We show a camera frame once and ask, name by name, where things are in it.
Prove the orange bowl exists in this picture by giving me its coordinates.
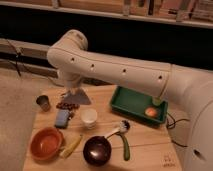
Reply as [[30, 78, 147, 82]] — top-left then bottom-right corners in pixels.
[[30, 127, 64, 161]]

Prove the black cable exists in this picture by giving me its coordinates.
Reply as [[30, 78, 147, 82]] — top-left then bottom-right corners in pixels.
[[165, 112, 190, 149]]

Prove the white paper cup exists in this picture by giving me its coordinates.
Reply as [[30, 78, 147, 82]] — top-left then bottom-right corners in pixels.
[[81, 108, 97, 129]]

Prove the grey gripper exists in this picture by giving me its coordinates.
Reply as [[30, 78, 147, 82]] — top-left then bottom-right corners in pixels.
[[62, 89, 91, 105]]

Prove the small metal cup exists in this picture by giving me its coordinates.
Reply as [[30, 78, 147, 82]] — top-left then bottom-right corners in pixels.
[[36, 95, 50, 112]]

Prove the green cucumber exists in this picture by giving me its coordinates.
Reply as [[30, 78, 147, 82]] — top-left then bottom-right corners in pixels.
[[119, 133, 130, 161]]

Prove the green tray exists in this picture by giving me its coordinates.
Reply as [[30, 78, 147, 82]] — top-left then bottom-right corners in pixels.
[[110, 86, 168, 125]]

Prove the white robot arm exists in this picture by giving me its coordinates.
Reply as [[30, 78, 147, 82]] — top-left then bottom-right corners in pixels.
[[47, 30, 213, 171]]

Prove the orange fruit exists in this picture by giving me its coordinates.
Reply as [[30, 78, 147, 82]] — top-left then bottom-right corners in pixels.
[[145, 107, 157, 117]]

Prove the wooden board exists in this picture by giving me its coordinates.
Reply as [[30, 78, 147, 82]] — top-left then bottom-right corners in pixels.
[[23, 86, 182, 171]]

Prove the dark maroon bowl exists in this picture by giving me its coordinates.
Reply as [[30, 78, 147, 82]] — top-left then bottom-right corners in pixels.
[[83, 136, 112, 166]]

